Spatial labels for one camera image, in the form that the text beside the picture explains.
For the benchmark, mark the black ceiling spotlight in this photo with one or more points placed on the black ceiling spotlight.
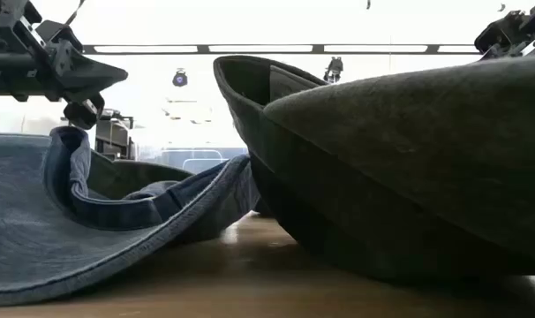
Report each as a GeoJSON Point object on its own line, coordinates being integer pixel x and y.
{"type": "Point", "coordinates": [179, 78]}

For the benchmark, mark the blue denim hat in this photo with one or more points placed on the blue denim hat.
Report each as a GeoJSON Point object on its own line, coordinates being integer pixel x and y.
{"type": "Point", "coordinates": [29, 229]}

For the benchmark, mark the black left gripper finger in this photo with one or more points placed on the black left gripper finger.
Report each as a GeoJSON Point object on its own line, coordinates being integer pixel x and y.
{"type": "Point", "coordinates": [91, 77]}
{"type": "Point", "coordinates": [84, 114]}

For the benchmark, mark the overhead bar with light strips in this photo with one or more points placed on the overhead bar with light strips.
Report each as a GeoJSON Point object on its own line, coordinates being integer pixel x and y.
{"type": "Point", "coordinates": [318, 48]}

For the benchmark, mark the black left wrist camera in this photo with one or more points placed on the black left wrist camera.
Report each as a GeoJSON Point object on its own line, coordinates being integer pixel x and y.
{"type": "Point", "coordinates": [58, 34]}

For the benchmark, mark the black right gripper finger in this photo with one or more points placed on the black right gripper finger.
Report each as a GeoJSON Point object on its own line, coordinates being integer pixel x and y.
{"type": "Point", "coordinates": [503, 35]}

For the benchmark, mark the clear plastic bin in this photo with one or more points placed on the clear plastic bin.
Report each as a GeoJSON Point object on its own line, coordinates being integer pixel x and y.
{"type": "Point", "coordinates": [175, 156]}

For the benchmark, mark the black overhead camera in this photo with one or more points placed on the black overhead camera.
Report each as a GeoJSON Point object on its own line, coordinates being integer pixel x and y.
{"type": "Point", "coordinates": [334, 68]}

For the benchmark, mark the black storage shelf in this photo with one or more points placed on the black storage shelf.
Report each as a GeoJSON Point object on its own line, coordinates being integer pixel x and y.
{"type": "Point", "coordinates": [113, 137]}

